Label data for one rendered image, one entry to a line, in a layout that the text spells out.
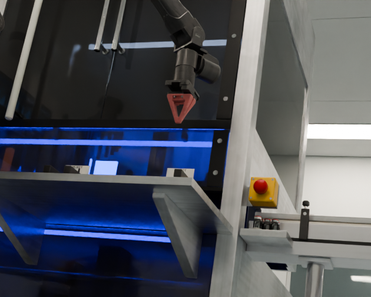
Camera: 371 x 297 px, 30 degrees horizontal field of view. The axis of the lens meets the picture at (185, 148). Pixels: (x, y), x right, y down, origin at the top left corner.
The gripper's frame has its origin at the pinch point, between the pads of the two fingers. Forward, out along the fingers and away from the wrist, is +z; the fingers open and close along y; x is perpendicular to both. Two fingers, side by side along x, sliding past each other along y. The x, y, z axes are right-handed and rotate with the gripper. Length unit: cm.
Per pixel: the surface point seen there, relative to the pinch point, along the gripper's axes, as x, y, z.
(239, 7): -4, 28, -51
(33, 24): 65, 20, -44
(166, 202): -2.3, -6.3, 24.1
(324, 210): 28, 490, -117
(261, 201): -17.8, 25.8, 13.5
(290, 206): -12, 101, -7
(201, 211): -7.5, 5.6, 22.8
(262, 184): -18.4, 22.6, 9.5
